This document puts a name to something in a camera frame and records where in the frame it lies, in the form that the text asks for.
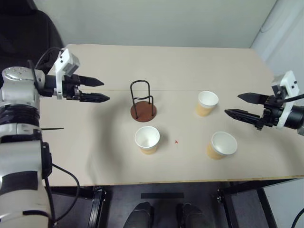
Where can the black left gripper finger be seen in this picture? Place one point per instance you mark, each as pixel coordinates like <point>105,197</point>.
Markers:
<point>91,81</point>
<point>95,97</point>

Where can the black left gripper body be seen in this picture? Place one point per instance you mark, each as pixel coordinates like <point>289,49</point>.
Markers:
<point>71,83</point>

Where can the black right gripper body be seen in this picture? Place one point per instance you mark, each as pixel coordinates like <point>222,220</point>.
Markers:
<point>272,114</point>

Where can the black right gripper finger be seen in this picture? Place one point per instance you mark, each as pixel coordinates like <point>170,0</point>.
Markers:
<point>244,116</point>
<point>255,98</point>

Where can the tan paper cup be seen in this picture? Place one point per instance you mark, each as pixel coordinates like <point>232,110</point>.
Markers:
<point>147,140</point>
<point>207,101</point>
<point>223,143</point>

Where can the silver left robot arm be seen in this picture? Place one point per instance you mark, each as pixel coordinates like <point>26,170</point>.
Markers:
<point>16,147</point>

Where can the black chair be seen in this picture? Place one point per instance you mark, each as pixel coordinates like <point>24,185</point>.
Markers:
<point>23,35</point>

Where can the dark rounded shape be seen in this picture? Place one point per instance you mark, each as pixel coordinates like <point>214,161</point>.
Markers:
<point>193,217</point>
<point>140,216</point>

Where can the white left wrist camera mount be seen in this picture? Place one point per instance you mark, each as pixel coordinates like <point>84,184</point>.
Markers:
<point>67,60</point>

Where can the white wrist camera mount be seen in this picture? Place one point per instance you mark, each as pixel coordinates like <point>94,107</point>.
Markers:
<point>67,60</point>
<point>288,80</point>

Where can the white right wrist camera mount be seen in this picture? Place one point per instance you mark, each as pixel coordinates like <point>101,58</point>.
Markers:
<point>288,80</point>

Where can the black metal table frame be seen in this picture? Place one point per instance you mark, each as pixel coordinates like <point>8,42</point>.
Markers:
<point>95,209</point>

